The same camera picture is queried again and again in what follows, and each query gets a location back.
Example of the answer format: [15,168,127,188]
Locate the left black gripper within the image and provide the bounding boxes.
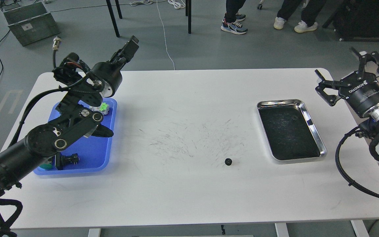
[91,36,139,98]

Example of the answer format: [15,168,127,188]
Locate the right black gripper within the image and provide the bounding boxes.
[315,47,379,119]

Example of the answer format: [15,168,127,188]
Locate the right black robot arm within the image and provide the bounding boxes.
[315,47,379,198]

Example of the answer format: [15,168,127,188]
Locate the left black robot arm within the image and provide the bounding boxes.
[0,36,139,237]

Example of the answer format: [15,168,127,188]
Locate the silver metal tray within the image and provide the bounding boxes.
[257,99,327,163]

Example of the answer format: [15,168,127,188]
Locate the blue plastic tray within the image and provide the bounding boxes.
[33,98,117,175]

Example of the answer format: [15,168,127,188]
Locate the black table leg left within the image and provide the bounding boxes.
[106,0,122,38]

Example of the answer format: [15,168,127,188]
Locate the black table leg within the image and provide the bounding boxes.
[185,0,191,34]
[106,0,122,38]

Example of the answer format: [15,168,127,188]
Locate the black equipment case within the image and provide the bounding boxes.
[322,0,379,41]

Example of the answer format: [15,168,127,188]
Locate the black table leg right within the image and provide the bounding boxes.
[185,0,191,34]

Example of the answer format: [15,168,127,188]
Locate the white sneaker right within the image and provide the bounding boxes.
[294,21,318,33]

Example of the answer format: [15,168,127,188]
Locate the white sneaker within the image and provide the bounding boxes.
[273,17,286,30]
[294,21,318,33]

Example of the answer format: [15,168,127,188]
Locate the white sneaker left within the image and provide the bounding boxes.
[273,17,286,30]

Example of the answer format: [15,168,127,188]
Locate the blue sneaker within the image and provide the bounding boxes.
[221,13,248,35]

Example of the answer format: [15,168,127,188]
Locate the green grey switch module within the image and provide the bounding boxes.
[89,102,110,115]

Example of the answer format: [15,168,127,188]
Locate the white cable on floor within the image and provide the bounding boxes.
[130,0,186,70]

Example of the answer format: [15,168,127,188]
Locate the black switch component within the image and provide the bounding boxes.
[55,152,80,171]

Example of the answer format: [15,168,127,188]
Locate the green push button switch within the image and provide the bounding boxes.
[39,163,54,171]

